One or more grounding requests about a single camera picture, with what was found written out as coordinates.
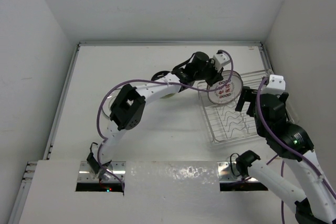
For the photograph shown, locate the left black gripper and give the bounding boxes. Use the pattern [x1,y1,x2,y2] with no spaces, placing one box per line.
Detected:
[194,58,223,87]

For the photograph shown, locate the white plate red characters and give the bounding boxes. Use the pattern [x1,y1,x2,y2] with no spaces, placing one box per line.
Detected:
[207,71,243,105]

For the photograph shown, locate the lime green plate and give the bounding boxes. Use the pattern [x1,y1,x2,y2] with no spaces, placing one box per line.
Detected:
[161,93,176,99]

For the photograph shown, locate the black plate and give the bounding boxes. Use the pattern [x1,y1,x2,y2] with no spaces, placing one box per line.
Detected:
[151,70,170,81]

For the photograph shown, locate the white plate teal emblem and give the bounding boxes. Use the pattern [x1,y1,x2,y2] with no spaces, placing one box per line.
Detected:
[102,89,120,119]

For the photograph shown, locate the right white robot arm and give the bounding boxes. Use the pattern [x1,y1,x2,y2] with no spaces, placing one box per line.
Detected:
[235,87,335,223]

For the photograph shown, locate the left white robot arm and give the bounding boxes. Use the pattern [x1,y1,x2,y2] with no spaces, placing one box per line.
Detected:
[87,50,231,174]

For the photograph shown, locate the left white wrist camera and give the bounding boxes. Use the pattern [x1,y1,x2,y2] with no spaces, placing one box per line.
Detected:
[212,50,231,72]

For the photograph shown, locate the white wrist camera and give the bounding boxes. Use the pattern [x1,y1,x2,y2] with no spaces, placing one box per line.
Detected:
[212,50,231,72]
[261,74,286,95]

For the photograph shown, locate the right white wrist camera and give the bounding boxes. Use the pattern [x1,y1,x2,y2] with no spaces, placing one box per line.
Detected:
[261,74,286,95]

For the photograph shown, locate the metal wire dish rack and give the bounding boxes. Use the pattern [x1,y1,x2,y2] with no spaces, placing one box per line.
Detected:
[197,69,273,146]

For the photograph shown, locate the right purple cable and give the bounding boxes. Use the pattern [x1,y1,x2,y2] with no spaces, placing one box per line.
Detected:
[256,77,336,224]

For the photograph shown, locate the purple cable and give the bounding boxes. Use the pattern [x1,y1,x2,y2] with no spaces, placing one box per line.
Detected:
[96,49,235,192]
[256,77,336,224]

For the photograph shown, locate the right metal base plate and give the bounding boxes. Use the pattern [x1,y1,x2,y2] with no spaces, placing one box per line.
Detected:
[217,161,259,183]

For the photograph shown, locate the metal base plate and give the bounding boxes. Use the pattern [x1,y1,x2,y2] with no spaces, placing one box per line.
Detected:
[217,161,259,183]
[77,161,126,183]

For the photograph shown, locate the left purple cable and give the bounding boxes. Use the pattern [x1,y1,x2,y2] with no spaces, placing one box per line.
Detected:
[96,49,235,192]

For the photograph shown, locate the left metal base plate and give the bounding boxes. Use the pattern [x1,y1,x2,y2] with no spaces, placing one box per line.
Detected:
[77,161,126,183]

